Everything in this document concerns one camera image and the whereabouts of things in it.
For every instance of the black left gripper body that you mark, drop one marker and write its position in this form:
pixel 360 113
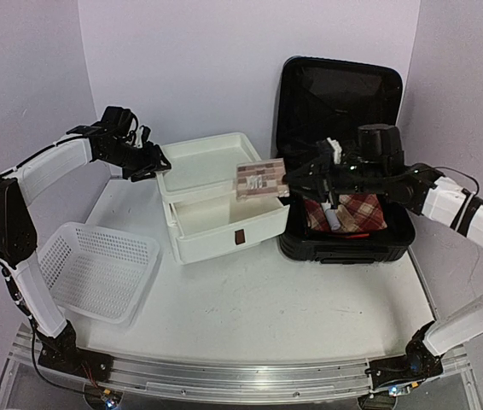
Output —
pixel 131 161

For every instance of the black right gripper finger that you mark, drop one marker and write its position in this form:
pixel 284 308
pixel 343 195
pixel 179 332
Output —
pixel 319 195
pixel 312 173

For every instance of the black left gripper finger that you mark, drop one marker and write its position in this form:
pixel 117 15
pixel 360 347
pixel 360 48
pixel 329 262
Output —
pixel 160 162
pixel 143 174

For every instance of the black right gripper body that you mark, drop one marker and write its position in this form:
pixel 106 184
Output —
pixel 369 179

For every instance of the brown patterned box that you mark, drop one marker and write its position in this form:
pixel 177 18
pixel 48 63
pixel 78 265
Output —
pixel 261 179

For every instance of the white drawer storage box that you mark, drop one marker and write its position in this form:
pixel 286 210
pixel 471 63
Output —
pixel 204 219

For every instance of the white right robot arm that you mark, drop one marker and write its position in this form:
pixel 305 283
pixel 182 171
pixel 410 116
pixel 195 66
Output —
pixel 427 192

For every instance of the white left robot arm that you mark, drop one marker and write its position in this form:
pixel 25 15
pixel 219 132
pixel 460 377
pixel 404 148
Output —
pixel 21 186

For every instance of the white cylindrical tube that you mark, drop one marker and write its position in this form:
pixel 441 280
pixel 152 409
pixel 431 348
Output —
pixel 331 216

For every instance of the red plaid folded cloth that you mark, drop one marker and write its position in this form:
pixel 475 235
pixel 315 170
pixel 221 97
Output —
pixel 357 213

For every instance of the orange flat item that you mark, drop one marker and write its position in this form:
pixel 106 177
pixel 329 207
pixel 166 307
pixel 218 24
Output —
pixel 350 235

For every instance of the white perforated plastic basket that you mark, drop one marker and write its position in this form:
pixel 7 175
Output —
pixel 97 272

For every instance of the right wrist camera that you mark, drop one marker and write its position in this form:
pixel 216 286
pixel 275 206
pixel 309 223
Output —
pixel 332 148

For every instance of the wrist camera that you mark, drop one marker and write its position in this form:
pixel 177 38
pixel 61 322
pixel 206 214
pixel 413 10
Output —
pixel 332 148
pixel 142 136

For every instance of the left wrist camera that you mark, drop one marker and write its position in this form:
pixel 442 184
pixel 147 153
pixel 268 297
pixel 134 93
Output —
pixel 142 136

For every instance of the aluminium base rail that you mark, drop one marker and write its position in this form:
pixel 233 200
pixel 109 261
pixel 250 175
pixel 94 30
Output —
pixel 272 384

